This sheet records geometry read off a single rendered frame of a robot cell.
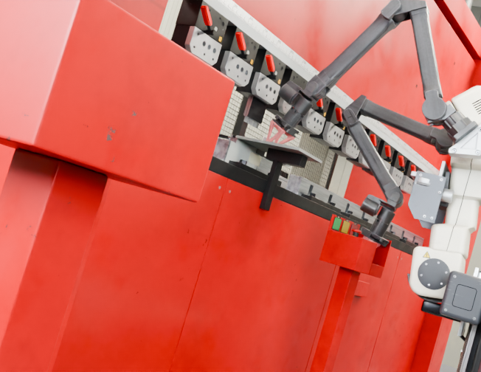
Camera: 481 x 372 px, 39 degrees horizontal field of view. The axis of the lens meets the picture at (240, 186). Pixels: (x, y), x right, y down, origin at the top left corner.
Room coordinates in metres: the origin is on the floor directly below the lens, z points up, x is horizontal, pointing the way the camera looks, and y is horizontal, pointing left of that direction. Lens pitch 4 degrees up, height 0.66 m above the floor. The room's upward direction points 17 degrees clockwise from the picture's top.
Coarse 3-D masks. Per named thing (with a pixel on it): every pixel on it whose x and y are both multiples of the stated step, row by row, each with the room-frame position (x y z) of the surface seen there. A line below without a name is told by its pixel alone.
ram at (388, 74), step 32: (256, 0) 2.29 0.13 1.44; (288, 0) 2.44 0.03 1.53; (320, 0) 2.61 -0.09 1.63; (352, 0) 2.81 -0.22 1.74; (384, 0) 3.04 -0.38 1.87; (256, 32) 2.33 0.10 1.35; (288, 32) 2.49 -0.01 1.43; (320, 32) 2.67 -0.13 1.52; (352, 32) 2.87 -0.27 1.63; (448, 32) 3.75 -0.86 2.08; (288, 64) 2.54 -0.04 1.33; (320, 64) 2.73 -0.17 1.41; (384, 64) 3.20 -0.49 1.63; (416, 64) 3.50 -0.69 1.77; (448, 64) 3.86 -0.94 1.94; (352, 96) 3.01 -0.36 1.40; (384, 96) 3.28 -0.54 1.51; (416, 96) 3.59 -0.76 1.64; (448, 96) 3.97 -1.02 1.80; (416, 160) 3.80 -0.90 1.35; (448, 160) 4.23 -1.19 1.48
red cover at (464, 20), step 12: (444, 0) 3.55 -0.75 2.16; (456, 0) 3.68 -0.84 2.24; (444, 12) 3.69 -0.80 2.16; (456, 12) 3.72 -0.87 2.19; (468, 12) 3.88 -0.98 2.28; (456, 24) 3.81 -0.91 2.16; (468, 24) 3.92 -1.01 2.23; (468, 36) 3.97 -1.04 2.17; (480, 36) 4.13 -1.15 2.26; (468, 48) 4.11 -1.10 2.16; (480, 48) 4.18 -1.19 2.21
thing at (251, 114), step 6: (252, 102) 2.47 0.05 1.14; (258, 102) 2.50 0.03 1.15; (246, 108) 2.47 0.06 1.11; (252, 108) 2.48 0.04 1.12; (258, 108) 2.51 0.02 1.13; (264, 108) 2.54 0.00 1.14; (246, 114) 2.47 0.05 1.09; (252, 114) 2.49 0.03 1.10; (258, 114) 2.52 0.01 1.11; (246, 120) 2.48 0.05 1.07; (252, 120) 2.51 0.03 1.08; (258, 120) 2.53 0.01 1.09
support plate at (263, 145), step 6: (240, 138) 2.41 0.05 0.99; (246, 138) 2.40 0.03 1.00; (252, 138) 2.39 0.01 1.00; (252, 144) 2.47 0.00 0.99; (258, 144) 2.42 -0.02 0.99; (264, 144) 2.38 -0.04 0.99; (270, 144) 2.34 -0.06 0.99; (276, 144) 2.33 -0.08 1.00; (282, 144) 2.32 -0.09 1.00; (264, 150) 2.53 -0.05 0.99; (282, 150) 2.39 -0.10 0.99; (288, 150) 2.34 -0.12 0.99; (294, 150) 2.30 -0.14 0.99; (300, 150) 2.29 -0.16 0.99; (306, 156) 2.37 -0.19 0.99; (312, 156) 2.36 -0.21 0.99; (318, 162) 2.43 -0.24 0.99
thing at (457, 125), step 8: (456, 112) 2.17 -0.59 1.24; (448, 120) 2.17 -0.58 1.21; (456, 120) 2.16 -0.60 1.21; (464, 120) 2.15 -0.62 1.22; (448, 128) 2.18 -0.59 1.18; (456, 128) 2.15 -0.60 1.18; (464, 128) 2.12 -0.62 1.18; (472, 128) 2.12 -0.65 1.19; (456, 136) 2.13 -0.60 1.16; (464, 136) 2.14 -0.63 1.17
